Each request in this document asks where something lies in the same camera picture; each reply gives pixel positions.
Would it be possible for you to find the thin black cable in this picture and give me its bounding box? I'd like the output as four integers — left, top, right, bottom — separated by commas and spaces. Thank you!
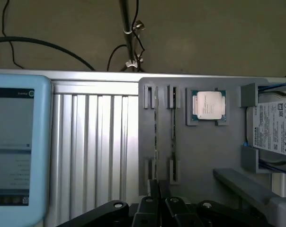
0, 0, 25, 70

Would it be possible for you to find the blue disk carrier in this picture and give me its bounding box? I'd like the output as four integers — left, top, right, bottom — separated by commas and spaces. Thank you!
244, 80, 286, 176

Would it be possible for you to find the silver green CPU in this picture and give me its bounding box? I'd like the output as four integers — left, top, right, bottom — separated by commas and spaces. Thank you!
191, 89, 227, 123

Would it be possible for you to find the light blue teach pendant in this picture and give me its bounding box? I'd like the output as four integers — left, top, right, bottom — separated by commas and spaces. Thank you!
0, 74, 52, 227

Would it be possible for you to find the thick black cable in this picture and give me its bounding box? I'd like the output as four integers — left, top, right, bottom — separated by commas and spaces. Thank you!
0, 35, 98, 71

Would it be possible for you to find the grey parts rack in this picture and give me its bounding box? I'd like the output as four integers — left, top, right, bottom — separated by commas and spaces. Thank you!
138, 77, 286, 209

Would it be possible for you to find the metal pole with cables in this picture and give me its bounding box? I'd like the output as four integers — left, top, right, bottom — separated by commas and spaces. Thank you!
107, 0, 146, 71

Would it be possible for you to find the silver cable clamp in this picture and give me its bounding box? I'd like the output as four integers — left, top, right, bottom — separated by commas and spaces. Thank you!
125, 53, 144, 69
132, 20, 146, 32

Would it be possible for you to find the silver metal pole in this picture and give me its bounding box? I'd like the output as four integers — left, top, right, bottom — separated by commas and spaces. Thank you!
118, 0, 141, 71

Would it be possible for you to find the silver Toshiba hard disk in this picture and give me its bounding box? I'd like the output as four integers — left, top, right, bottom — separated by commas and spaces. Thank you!
245, 90, 286, 166

